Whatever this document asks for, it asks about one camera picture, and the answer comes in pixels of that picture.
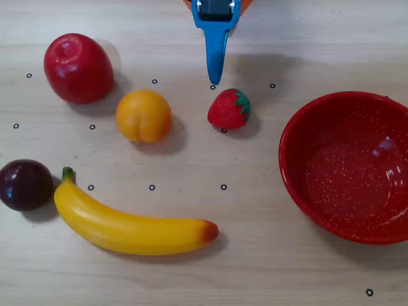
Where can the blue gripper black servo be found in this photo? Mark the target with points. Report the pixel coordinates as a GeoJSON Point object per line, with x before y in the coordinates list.
{"type": "Point", "coordinates": [214, 13]}

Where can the orange peach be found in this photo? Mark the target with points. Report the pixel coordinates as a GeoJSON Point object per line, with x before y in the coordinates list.
{"type": "Point", "coordinates": [143, 116]}

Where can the red speckled bowl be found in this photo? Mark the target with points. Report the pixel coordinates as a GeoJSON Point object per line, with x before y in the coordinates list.
{"type": "Point", "coordinates": [347, 172]}

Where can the red strawberry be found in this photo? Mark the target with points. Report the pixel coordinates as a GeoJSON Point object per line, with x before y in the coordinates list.
{"type": "Point", "coordinates": [226, 110]}

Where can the red apple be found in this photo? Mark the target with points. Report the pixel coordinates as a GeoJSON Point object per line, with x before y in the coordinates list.
{"type": "Point", "coordinates": [78, 68]}

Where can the yellow banana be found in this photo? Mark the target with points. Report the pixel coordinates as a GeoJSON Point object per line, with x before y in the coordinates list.
{"type": "Point", "coordinates": [127, 229]}

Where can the dark purple plum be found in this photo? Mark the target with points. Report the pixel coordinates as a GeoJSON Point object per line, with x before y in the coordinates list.
{"type": "Point", "coordinates": [25, 185]}

